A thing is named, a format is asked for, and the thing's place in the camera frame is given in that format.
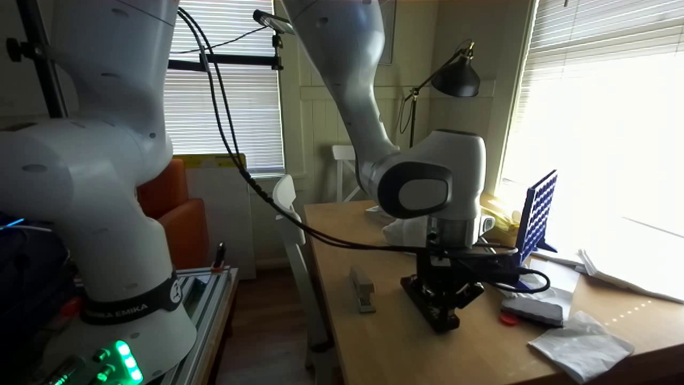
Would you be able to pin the white paper napkin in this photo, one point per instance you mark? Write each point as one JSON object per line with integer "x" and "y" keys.
{"x": 579, "y": 346}

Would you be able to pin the black floor lamp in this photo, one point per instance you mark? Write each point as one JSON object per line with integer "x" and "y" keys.
{"x": 456, "y": 77}

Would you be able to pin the white plastic wrap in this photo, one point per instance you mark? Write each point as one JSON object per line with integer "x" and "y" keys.
{"x": 559, "y": 281}

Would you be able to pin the orange armchair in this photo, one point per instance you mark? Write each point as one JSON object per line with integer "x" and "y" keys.
{"x": 183, "y": 224}

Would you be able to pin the black pen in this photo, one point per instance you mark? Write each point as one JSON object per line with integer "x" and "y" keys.
{"x": 219, "y": 254}

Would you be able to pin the wide white window blinds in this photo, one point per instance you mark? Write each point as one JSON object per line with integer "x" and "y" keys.
{"x": 605, "y": 107}

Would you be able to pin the white crumpled cloth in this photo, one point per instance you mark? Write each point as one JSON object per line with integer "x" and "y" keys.
{"x": 403, "y": 229}

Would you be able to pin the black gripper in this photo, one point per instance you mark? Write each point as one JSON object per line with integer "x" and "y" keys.
{"x": 444, "y": 265}

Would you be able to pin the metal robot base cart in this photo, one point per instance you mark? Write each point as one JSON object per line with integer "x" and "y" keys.
{"x": 206, "y": 312}

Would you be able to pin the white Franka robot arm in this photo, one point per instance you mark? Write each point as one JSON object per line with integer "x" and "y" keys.
{"x": 78, "y": 184}

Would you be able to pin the white panel with yellow edge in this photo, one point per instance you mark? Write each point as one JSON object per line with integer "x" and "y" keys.
{"x": 224, "y": 215}

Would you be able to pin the narrow white window blinds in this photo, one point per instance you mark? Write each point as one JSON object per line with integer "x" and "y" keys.
{"x": 236, "y": 113}

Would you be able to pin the small white box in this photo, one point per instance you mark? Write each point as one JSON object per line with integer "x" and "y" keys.
{"x": 535, "y": 308}

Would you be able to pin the red game disc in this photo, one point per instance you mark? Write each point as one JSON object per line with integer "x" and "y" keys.
{"x": 510, "y": 319}

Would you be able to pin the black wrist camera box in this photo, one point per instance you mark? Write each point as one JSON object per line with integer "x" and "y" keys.
{"x": 498, "y": 262}

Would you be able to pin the yellow soft object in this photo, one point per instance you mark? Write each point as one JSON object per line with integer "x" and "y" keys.
{"x": 502, "y": 220}

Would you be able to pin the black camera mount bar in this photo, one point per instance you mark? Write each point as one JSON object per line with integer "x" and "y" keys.
{"x": 236, "y": 63}

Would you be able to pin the black remote control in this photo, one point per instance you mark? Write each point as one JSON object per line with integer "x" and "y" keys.
{"x": 430, "y": 317}

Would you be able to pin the blue connect four grid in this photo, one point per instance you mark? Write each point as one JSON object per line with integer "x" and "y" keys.
{"x": 536, "y": 215}

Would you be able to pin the white plastic chair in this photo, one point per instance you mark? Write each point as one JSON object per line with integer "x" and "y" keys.
{"x": 288, "y": 215}

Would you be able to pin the white paper stack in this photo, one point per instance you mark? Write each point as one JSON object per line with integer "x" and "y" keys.
{"x": 627, "y": 274}

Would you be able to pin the white wooden cross-back chair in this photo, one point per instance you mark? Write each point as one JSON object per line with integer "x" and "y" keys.
{"x": 342, "y": 172}

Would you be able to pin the dark equipment pile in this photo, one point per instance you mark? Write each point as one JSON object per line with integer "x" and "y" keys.
{"x": 32, "y": 285}

